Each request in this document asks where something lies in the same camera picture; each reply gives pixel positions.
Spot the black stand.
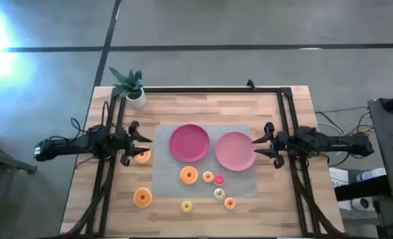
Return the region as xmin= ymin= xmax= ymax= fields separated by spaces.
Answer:
xmin=0 ymin=131 xmax=38 ymax=175

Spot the pink round plate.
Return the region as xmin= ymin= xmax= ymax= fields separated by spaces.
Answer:
xmin=214 ymin=131 xmax=258 ymax=172

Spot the black aluminium table frame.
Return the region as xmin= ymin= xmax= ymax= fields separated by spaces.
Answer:
xmin=83 ymin=86 xmax=320 ymax=236

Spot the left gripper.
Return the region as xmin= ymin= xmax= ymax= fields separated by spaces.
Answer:
xmin=114 ymin=120 xmax=153 ymax=167

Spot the white cardboard box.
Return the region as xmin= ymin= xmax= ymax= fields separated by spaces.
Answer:
xmin=328 ymin=167 xmax=350 ymax=189

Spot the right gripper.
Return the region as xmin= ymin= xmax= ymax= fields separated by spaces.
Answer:
xmin=252 ymin=121 xmax=295 ymax=170

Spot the white tape roll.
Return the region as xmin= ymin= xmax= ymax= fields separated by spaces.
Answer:
xmin=351 ymin=197 xmax=376 ymax=212

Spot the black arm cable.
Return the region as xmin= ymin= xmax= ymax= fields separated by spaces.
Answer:
xmin=69 ymin=100 xmax=113 ymax=140

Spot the green plant in white pot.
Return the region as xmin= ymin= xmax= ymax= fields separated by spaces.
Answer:
xmin=108 ymin=66 xmax=147 ymax=109

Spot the grey woven placemat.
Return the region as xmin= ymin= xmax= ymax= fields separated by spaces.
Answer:
xmin=151 ymin=124 xmax=259 ymax=199

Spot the grey cart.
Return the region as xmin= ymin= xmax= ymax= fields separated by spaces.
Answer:
xmin=367 ymin=96 xmax=393 ymax=202

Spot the orange donut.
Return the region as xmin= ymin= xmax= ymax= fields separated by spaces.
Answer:
xmin=132 ymin=187 xmax=153 ymax=209

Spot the magenta round plate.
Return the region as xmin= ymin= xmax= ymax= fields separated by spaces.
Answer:
xmin=169 ymin=123 xmax=211 ymax=163

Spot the black cable bundle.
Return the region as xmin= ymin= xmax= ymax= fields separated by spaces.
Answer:
xmin=291 ymin=165 xmax=342 ymax=236
xmin=63 ymin=165 xmax=113 ymax=236

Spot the white bottle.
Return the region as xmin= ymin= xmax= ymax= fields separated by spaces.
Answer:
xmin=355 ymin=167 xmax=387 ymax=183

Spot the black shelf board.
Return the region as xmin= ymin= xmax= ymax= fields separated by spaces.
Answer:
xmin=334 ymin=175 xmax=392 ymax=202

